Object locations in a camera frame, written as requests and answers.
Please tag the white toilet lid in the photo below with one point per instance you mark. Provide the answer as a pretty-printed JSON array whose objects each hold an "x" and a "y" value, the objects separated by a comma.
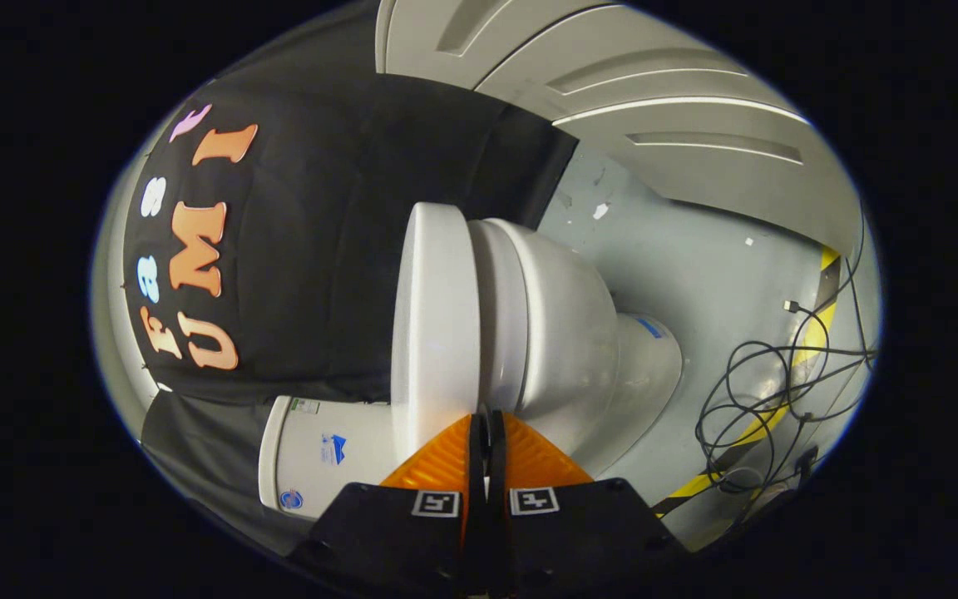
[{"x": 433, "y": 333}]

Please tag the white toilet bowl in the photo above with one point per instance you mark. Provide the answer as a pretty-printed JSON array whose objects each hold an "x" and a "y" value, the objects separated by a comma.
[{"x": 579, "y": 349}]

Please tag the white toilet tank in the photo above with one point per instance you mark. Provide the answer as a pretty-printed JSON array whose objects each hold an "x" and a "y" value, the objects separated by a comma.
[{"x": 313, "y": 466}]

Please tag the yellow black floor tape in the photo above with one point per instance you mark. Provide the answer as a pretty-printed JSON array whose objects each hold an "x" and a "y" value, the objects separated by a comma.
[{"x": 812, "y": 341}]

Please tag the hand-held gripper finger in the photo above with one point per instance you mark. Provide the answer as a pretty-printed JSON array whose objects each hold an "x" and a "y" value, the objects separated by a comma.
[
  {"x": 497, "y": 499},
  {"x": 477, "y": 499}
]

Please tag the black backdrop cloth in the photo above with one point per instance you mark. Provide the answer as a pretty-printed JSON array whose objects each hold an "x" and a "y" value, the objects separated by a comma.
[{"x": 313, "y": 249}]

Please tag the white panelled door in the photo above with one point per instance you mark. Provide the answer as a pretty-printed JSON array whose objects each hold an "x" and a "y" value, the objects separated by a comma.
[{"x": 678, "y": 125}]

